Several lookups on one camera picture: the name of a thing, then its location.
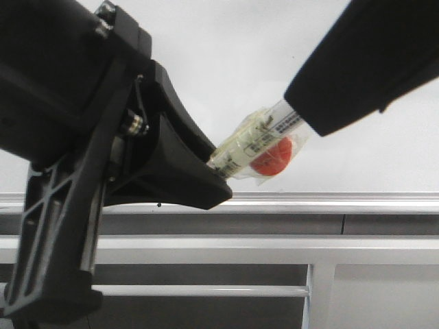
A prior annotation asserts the white horizontal stand rod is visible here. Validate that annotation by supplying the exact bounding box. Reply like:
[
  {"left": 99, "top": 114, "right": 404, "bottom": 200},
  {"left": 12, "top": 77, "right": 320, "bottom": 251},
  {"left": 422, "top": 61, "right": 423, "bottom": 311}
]
[{"left": 93, "top": 284, "right": 309, "bottom": 297}]

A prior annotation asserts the white black whiteboard marker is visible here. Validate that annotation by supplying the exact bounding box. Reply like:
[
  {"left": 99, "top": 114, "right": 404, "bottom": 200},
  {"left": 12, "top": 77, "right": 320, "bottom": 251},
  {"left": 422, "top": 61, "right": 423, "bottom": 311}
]
[{"left": 207, "top": 99, "right": 313, "bottom": 182}]

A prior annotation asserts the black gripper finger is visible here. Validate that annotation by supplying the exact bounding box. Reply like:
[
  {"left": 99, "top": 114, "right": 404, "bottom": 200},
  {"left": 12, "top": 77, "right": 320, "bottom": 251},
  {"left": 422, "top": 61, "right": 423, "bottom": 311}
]
[
  {"left": 104, "top": 61, "right": 233, "bottom": 210},
  {"left": 284, "top": 1, "right": 438, "bottom": 136}
]

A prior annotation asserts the white whiteboard with aluminium frame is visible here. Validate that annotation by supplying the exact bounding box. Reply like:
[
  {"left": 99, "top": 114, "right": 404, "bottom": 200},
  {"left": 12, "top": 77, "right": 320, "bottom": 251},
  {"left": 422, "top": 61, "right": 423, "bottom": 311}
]
[{"left": 0, "top": 0, "right": 439, "bottom": 215}]

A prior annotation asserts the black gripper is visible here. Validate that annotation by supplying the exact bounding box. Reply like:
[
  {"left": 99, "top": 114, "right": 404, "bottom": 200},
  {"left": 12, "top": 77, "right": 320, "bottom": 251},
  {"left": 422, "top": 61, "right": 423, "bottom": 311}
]
[{"left": 1, "top": 1, "right": 151, "bottom": 322}]

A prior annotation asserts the red round magnet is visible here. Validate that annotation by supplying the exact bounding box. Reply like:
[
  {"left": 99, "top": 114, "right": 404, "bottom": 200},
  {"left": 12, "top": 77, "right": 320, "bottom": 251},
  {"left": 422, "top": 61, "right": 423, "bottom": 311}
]
[{"left": 250, "top": 137, "right": 293, "bottom": 177}]

